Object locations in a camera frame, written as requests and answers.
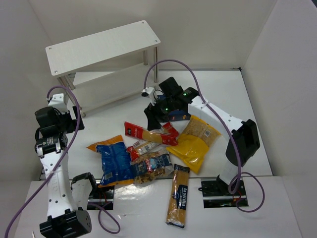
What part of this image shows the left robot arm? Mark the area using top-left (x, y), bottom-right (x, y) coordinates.
top-left (35, 106), bottom-right (96, 238)

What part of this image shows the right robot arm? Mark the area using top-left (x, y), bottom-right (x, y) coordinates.
top-left (142, 77), bottom-right (260, 192)

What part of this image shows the blue orange pasta bag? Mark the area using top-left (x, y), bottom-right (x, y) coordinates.
top-left (87, 135), bottom-right (134, 187)

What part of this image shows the white two-tier shelf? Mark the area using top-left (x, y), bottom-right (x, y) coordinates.
top-left (46, 20), bottom-right (160, 117)

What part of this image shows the blue Barilla rigatoni box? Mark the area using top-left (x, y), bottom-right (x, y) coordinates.
top-left (158, 94), bottom-right (192, 122)

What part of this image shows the red clear spaghetti bag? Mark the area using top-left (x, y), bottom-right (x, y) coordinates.
top-left (126, 121), bottom-right (180, 161)

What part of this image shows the clear blue fusilli bag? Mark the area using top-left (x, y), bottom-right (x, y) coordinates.
top-left (130, 148), bottom-right (173, 184)

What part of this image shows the yellow macaroni bag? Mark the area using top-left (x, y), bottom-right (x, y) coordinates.
top-left (166, 116), bottom-right (221, 174)

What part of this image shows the La Sicilia spaghetti bag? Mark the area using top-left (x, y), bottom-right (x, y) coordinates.
top-left (165, 164), bottom-right (190, 229)

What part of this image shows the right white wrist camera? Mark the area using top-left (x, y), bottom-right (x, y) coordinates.
top-left (141, 87), bottom-right (155, 98)

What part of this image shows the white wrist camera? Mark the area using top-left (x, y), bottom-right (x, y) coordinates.
top-left (141, 87), bottom-right (155, 98)
top-left (48, 93), bottom-right (68, 114)

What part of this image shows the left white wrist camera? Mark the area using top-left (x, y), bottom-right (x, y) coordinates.
top-left (48, 93), bottom-right (68, 114)

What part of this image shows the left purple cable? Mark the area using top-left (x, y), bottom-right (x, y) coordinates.
top-left (4, 85), bottom-right (121, 238)

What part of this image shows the purple cable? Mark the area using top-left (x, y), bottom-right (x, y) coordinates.
top-left (4, 85), bottom-right (121, 238)
top-left (143, 59), bottom-right (266, 213)

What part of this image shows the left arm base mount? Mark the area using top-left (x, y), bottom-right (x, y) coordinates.
top-left (87, 186), bottom-right (114, 210)

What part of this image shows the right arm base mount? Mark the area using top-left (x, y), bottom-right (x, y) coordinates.
top-left (198, 178), bottom-right (249, 208)

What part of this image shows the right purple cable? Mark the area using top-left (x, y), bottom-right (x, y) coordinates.
top-left (143, 59), bottom-right (266, 213)

